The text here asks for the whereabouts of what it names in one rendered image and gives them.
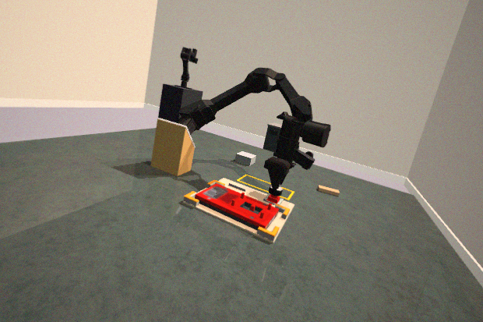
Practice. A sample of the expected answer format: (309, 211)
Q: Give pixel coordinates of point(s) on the tan wooden bar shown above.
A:
(328, 190)

